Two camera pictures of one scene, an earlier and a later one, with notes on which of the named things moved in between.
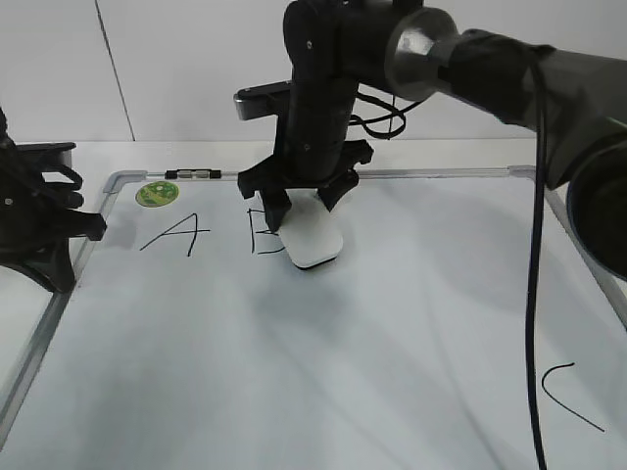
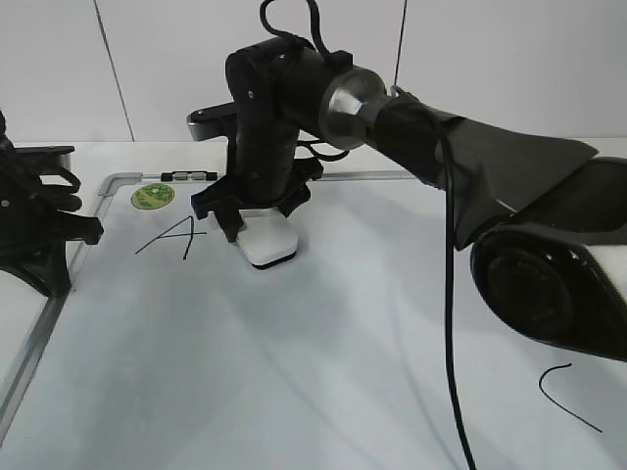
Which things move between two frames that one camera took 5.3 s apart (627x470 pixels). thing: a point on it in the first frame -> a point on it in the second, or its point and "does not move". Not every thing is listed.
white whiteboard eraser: x=310 y=231 -> x=266 y=238
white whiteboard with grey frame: x=192 y=341 does not move
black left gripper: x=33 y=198 does not move
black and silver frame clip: x=193 y=173 does not move
